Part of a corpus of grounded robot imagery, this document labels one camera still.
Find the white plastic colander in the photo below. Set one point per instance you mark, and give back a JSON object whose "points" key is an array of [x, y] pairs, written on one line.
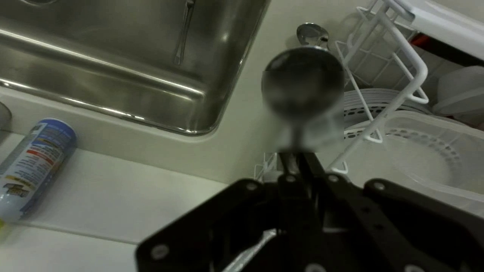
{"points": [[427, 158]]}

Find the stainless steel sink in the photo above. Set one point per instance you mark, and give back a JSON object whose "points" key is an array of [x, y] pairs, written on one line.
{"points": [[113, 56]]}

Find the small metal spoon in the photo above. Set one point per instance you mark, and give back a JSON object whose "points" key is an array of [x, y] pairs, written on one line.
{"points": [[312, 34]]}

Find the blue and white spray can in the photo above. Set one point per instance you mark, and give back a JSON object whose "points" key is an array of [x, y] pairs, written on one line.
{"points": [[32, 166]]}

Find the large metal spoon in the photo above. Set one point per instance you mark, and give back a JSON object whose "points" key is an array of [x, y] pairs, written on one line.
{"points": [[302, 81]]}

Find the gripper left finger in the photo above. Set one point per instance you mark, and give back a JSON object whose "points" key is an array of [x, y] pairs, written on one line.
{"points": [[211, 226]]}

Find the white bowl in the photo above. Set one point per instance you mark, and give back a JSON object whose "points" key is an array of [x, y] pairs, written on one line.
{"points": [[461, 90]]}

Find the silver cutlery piece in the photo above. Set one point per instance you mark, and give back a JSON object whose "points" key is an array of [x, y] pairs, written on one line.
{"points": [[184, 34]]}

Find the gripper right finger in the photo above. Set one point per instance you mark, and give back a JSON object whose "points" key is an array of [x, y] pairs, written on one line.
{"points": [[397, 223]]}

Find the stack of white plates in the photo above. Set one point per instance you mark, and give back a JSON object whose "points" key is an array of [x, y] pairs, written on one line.
{"points": [[378, 100]]}

